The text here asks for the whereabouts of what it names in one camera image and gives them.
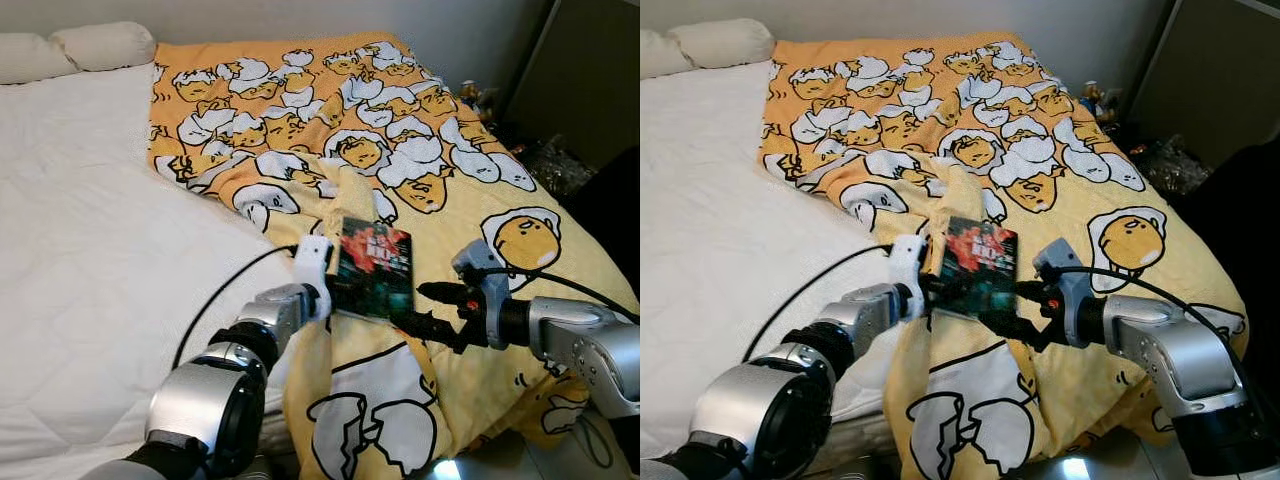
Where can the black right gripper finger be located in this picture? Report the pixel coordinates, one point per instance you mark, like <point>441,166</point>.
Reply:
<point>430,328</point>
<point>440,293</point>
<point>1030,291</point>
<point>1012,326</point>

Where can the dark book with red print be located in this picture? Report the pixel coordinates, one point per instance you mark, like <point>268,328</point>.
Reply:
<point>375,270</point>
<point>978,270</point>

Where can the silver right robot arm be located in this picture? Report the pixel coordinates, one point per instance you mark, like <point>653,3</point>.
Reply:
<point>1180,360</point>
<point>580,345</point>

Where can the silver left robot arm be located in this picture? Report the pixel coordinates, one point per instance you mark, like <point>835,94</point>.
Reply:
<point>770,410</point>
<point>210,400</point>

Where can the yellow cartoon egg blanket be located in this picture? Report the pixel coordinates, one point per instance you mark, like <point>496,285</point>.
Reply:
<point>400,150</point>
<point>1010,150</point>

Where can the clear crumpled plastic clutter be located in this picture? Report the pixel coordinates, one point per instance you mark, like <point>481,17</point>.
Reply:
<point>555,168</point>
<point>1170,165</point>

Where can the small colourful figurines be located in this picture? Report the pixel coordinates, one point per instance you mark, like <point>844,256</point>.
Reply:
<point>478,100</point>
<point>1100,100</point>

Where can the white quilted mattress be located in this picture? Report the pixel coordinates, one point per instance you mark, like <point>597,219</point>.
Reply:
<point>710,220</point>
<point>100,230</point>

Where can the dark grey wardrobe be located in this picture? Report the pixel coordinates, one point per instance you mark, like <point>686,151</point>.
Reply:
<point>590,70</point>
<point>1210,70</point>

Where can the beige knotted bolster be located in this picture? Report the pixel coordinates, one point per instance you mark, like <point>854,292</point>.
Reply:
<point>100,45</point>
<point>720,42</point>

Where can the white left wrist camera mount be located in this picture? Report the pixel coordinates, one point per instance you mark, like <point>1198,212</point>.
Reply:
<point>312,260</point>
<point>908,260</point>

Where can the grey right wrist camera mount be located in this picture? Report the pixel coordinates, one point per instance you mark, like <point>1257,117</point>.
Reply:
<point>475,260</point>
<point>1058,258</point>

